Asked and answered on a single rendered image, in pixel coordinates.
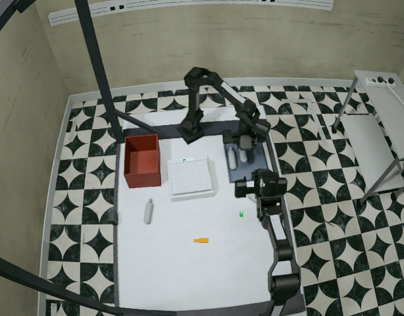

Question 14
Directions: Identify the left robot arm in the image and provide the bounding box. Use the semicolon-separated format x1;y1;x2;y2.
180;67;271;151

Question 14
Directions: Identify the white cylinder with narrow neck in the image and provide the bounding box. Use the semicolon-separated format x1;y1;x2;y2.
228;147;236;170
240;150;247;163

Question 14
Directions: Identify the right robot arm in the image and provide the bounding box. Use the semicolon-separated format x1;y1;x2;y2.
251;169;301;316

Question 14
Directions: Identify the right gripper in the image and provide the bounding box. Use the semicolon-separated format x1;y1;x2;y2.
234;176;288;199

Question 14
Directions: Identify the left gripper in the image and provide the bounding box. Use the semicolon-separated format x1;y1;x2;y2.
222;127;266;149

